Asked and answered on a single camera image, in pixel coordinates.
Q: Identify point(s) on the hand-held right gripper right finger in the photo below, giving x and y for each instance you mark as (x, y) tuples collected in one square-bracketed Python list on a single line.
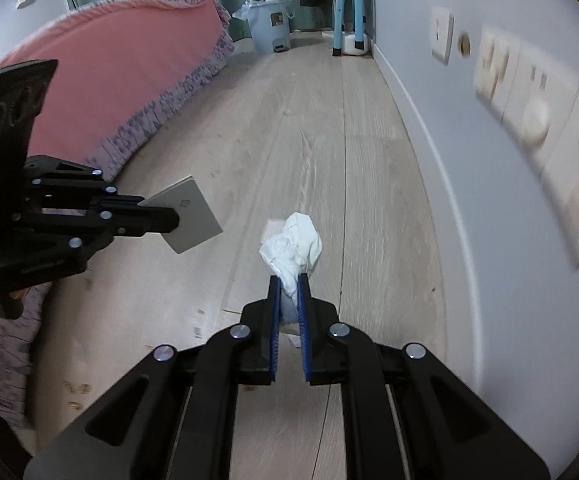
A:
[(305, 332)]

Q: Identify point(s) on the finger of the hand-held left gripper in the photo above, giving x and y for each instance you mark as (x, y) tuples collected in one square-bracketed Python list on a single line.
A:
[(119, 203), (144, 220)]

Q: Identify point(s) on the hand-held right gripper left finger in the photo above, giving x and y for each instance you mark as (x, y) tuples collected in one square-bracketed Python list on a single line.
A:
[(274, 332)]

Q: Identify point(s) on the white square card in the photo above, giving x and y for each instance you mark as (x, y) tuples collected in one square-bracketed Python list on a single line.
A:
[(189, 217)]

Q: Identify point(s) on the white tissue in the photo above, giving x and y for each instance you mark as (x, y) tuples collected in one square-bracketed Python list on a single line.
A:
[(292, 247)]

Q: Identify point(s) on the bed with pink blanket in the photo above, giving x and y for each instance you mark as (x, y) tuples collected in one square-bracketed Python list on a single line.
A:
[(119, 60)]

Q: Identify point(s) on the light blue metal rack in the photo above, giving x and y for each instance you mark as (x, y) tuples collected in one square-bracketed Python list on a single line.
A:
[(344, 5)]

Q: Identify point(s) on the small white wall switch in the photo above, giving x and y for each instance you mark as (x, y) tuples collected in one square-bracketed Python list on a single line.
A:
[(23, 0)]

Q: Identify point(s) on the beige wall plate round knob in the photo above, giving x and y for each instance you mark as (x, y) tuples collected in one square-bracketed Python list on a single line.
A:
[(537, 112)]

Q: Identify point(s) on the beige wall switch plate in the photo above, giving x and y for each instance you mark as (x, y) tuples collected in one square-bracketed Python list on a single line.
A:
[(497, 70)]

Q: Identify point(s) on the white wall socket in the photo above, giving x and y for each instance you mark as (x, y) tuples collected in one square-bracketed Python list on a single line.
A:
[(442, 32)]

